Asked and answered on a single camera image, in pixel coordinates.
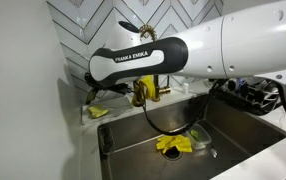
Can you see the clear plastic food container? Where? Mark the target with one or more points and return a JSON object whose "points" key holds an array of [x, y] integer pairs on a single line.
{"points": [[204, 140]]}

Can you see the yellow cloth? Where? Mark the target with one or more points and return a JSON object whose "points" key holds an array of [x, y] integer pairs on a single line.
{"points": [[147, 85]]}

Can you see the yellow rubber glove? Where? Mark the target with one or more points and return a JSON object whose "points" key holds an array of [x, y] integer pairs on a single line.
{"points": [[178, 142]]}

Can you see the gold spring faucet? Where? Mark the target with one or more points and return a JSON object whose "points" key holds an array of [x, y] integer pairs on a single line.
{"points": [[156, 95]]}

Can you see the small white bottle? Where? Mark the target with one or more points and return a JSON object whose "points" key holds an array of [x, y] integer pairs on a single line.
{"points": [[185, 88]]}

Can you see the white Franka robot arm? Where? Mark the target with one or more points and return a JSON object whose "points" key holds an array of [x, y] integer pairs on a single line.
{"points": [[249, 40]]}

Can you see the dark scrub sponge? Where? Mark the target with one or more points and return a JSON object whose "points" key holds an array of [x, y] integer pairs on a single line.
{"points": [[106, 139]]}

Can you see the yellow sponge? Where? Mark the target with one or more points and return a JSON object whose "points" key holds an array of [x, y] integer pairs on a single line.
{"points": [[98, 111]]}

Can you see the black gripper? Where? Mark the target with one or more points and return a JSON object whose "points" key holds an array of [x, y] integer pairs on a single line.
{"points": [[116, 88]]}

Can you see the stainless steel sink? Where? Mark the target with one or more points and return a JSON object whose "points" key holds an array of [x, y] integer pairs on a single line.
{"points": [[239, 133]]}

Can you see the small green object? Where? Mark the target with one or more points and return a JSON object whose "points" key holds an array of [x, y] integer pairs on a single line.
{"points": [[195, 135]]}

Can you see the metal dish rack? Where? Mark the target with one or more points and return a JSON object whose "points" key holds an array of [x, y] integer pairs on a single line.
{"points": [[249, 96]]}

